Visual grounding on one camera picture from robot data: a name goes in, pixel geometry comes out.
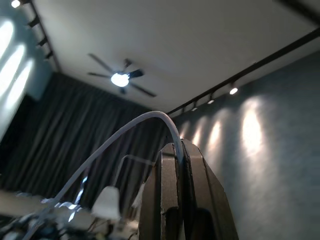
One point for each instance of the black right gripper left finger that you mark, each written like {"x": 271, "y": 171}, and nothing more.
{"x": 167, "y": 190}

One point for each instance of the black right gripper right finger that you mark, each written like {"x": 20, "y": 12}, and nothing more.
{"x": 207, "y": 200}

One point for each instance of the black track spotlight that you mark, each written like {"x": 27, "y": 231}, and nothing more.
{"x": 233, "y": 89}
{"x": 194, "y": 107}
{"x": 210, "y": 100}

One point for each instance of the dark grey curtain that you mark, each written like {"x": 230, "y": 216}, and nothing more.
{"x": 75, "y": 130}

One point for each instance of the black ceiling fan with lamp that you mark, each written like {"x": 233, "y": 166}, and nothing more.
{"x": 121, "y": 78}

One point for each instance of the black ceiling light rail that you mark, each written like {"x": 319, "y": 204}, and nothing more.
{"x": 250, "y": 67}
{"x": 41, "y": 35}

